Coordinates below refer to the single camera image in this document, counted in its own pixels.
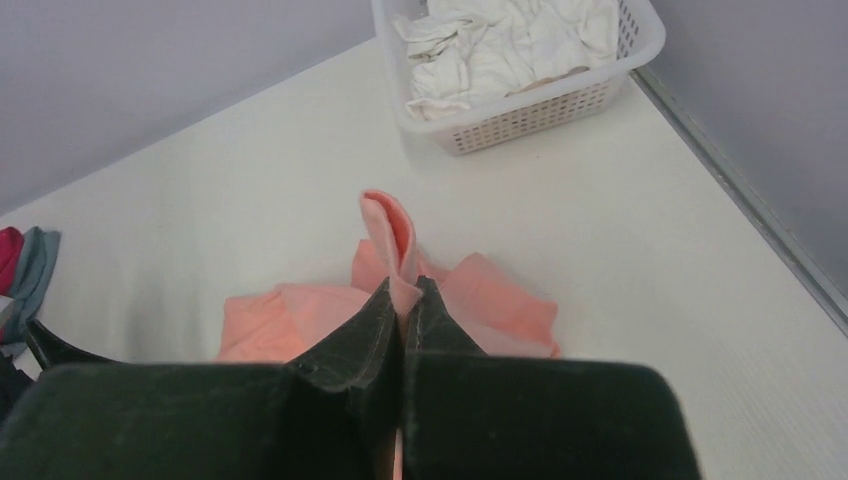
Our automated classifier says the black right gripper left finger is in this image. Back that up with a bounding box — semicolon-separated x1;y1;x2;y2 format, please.
0;278;403;480

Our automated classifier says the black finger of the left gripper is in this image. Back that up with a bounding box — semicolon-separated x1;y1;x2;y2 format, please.
24;319;118;371

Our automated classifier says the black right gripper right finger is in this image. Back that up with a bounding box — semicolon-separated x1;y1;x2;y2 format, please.
400;277;701;479

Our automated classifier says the salmon pink t-shirt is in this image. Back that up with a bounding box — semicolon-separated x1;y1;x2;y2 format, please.
217;190;559;479

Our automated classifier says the folded teal t-shirt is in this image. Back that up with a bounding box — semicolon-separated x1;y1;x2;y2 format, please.
1;226;61;359

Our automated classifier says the folded red t-shirt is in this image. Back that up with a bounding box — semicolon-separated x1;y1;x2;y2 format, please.
0;227;25;296

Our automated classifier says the white plastic laundry basket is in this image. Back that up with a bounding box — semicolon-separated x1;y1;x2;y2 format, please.
371;0;666;156

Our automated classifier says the crumpled white t-shirt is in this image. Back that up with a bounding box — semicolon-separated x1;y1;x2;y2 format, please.
393;0;619;121

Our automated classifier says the beige t-shirt in basket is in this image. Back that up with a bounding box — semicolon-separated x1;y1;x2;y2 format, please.
505;66;590;98

